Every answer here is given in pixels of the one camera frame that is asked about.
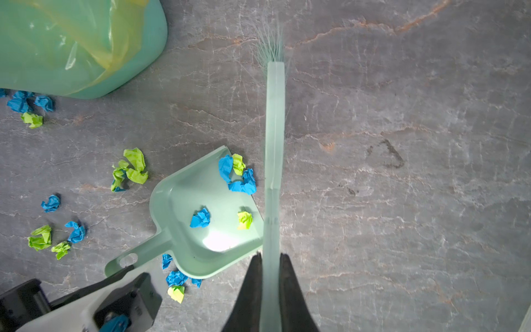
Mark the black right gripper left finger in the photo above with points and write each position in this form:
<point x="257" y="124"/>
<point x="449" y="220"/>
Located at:
<point x="245" y="315"/>

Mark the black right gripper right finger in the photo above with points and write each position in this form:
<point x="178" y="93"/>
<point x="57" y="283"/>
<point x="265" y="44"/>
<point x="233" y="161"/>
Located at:
<point x="295" y="315"/>

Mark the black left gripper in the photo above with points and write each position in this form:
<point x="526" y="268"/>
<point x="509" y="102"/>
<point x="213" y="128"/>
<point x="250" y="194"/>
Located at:
<point x="27" y="302"/>

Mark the mint green dustpan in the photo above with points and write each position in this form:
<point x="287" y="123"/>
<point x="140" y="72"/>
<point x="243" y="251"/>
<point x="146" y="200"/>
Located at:
<point x="236" y="228"/>

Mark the mint green hand brush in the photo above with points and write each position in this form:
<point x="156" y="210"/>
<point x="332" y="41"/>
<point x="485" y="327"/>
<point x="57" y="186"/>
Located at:
<point x="271" y="56"/>

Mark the lime green scrap pair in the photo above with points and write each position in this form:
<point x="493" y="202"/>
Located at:
<point x="41" y="239"/>

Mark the blue scrap cluster centre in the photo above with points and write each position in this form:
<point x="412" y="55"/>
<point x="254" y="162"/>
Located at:
<point x="176" y="285"/>

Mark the small blue paper scrap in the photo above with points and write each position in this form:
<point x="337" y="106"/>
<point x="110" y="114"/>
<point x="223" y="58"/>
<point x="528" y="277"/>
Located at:
<point x="78" y="232"/>

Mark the small blue scrap left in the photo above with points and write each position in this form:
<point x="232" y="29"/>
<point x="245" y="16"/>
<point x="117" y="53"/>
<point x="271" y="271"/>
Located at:
<point x="52" y="204"/>

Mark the green blue scrap cluster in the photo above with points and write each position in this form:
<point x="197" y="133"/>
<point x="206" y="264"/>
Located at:
<point x="238" y="177"/>

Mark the lime green crumpled scrap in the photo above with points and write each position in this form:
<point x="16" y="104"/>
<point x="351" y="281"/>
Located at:
<point x="132" y="169"/>

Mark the green lined trash bin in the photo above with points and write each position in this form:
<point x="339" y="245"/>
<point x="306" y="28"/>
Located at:
<point x="78" y="49"/>

